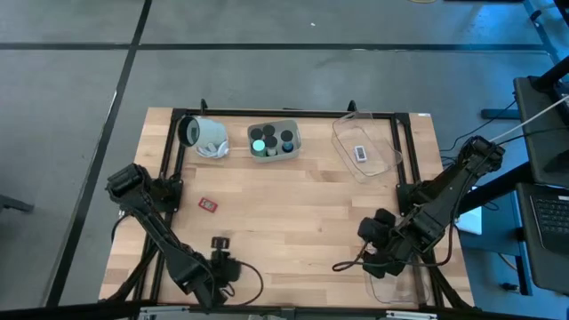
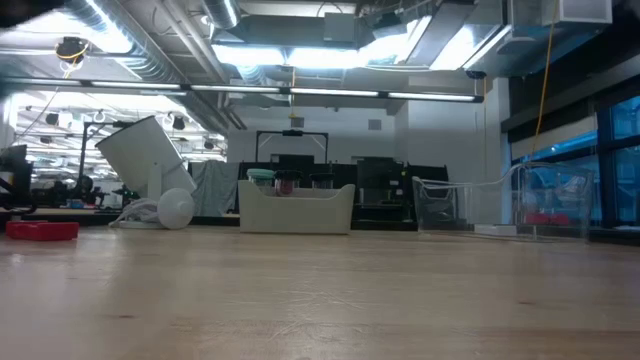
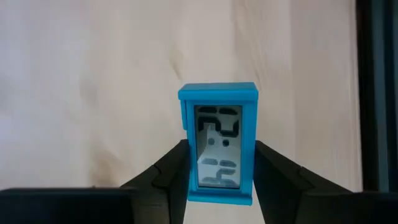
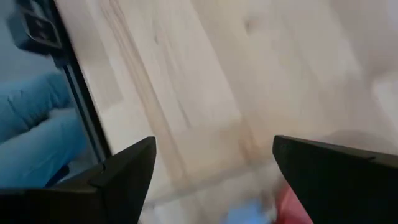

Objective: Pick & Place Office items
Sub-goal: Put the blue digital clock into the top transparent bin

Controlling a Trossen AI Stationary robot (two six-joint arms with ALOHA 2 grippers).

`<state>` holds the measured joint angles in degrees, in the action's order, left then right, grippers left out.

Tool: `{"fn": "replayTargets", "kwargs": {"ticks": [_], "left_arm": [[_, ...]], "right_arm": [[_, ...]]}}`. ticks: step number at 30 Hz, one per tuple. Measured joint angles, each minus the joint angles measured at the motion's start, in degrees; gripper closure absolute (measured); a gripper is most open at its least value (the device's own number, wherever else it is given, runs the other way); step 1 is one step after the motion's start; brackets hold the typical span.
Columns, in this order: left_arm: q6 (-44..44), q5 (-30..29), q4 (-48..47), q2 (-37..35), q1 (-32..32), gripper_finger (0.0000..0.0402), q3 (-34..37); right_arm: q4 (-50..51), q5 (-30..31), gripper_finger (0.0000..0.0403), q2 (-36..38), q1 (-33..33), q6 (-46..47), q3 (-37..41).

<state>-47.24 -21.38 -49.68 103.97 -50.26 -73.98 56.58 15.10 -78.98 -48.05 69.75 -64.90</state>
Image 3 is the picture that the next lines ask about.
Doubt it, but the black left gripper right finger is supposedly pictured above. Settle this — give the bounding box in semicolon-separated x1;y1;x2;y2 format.
252;139;398;224

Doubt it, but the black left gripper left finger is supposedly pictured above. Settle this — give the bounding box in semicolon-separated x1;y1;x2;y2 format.
119;139;191;224

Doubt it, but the teal blue digital clock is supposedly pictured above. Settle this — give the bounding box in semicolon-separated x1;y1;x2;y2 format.
177;82;259;207

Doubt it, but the black aluminium table frame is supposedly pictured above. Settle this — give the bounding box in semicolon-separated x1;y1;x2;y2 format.
355;0;398;192

